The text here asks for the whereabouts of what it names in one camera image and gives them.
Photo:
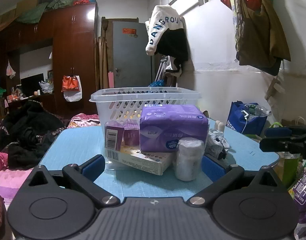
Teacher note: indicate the white plastic basket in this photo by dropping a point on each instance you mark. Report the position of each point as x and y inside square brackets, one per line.
[118, 105]

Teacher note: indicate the blue plastic bag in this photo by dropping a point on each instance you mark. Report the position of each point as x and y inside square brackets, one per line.
[157, 83]

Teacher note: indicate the brown wooden wardrobe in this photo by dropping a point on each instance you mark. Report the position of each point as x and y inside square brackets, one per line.
[78, 42]

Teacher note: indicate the green bag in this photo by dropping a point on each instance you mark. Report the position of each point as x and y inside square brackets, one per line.
[290, 165]

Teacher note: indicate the black television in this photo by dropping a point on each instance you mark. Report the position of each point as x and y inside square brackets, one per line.
[30, 85]

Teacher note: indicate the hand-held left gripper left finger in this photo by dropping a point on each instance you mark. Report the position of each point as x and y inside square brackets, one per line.
[93, 168]

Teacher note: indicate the orange and white plastic bag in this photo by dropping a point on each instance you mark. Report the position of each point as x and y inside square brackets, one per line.
[71, 85]

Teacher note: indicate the white orange medicine box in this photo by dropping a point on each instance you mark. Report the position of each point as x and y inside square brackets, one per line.
[143, 162]

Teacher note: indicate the white printed garment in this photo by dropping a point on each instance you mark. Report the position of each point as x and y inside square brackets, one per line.
[165, 17]

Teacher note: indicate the grey door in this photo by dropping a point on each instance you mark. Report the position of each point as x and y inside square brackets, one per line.
[130, 55]

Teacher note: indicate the crumpled plastic bag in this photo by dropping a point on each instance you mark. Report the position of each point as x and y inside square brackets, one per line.
[215, 142]

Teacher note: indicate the clear plastic water bottle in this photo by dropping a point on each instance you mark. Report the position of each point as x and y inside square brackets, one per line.
[257, 110]

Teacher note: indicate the wooden planks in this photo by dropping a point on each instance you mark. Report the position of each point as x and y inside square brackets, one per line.
[104, 55]

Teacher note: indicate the blue and red bundle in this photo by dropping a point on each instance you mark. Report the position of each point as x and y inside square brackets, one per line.
[85, 0]

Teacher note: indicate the small purple barcode box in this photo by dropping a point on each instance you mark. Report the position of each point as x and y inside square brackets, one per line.
[114, 135]

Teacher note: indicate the pink and white plastic bag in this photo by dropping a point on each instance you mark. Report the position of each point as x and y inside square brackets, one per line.
[10, 71]

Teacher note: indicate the cardboard box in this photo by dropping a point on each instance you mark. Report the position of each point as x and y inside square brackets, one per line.
[30, 1]

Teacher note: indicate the wooden wall bracket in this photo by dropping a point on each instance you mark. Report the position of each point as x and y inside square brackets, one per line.
[274, 87]

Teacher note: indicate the black garment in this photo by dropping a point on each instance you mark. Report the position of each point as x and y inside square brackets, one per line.
[172, 45]

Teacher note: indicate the purple printed packet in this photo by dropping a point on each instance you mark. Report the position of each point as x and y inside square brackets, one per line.
[303, 197]

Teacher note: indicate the black clothes pile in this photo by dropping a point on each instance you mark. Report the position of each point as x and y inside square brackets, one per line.
[30, 120]

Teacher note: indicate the green tarp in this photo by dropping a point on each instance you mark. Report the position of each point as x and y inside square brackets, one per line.
[38, 12]

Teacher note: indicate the metal folding rack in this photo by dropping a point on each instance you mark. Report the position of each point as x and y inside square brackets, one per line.
[161, 67]

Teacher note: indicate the white wrapped bottle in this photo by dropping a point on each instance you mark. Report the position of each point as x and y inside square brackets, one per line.
[187, 160]

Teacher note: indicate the pink floral quilt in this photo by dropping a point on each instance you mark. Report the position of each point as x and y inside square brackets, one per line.
[84, 120]

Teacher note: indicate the olive hanging bag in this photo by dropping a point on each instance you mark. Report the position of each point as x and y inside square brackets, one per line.
[260, 30]

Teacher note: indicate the blue shopping bag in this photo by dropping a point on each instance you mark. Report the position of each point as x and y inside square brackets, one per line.
[236, 120]

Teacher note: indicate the pink blanket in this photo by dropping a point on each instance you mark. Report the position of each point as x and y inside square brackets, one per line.
[8, 177]

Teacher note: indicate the purple tissue pack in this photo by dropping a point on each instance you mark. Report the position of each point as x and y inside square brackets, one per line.
[172, 127]

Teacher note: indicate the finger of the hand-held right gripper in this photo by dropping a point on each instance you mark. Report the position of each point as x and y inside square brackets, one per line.
[280, 145]
[277, 131]

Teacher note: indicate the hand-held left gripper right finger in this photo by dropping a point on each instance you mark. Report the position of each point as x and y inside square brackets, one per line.
[212, 169]

